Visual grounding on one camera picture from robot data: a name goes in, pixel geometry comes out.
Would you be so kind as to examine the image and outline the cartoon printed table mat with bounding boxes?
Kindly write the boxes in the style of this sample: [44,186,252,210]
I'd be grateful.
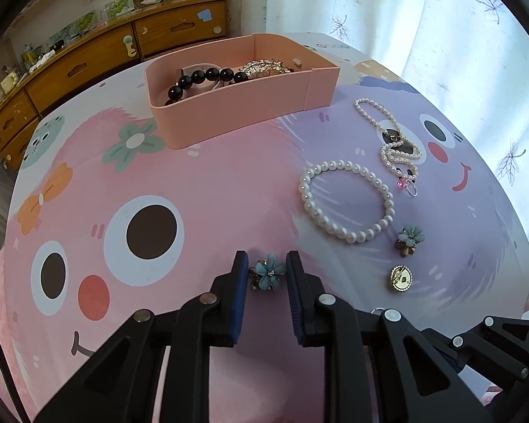
[2,31,529,423]

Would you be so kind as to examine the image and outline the pink plastic tray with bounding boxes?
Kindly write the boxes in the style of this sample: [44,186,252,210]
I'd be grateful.
[145,33,340,149]

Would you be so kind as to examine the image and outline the round white pearl bracelet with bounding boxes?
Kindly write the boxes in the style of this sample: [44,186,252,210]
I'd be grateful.
[298,158,396,246]

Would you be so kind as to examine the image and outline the long pearl necklace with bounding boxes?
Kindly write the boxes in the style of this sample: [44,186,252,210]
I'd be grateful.
[353,96,424,197]

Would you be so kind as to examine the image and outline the wooden desk with drawers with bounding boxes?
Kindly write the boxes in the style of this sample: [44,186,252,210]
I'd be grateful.
[0,0,229,171]

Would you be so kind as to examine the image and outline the black bead bracelet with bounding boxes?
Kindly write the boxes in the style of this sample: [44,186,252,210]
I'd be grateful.
[164,66,250,107]

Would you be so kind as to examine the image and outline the blue flower earring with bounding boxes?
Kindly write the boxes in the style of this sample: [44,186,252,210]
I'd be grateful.
[395,225,425,257]
[249,253,286,291]

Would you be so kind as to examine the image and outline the yellow mug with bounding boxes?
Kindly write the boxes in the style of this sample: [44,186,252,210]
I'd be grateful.
[1,71,20,94]

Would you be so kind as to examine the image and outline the gold rhinestone leaf jewelry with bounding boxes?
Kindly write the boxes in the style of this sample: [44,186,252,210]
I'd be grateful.
[239,59,293,79]

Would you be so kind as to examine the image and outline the round gold brooch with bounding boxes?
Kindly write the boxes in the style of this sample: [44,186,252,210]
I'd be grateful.
[389,264,413,292]

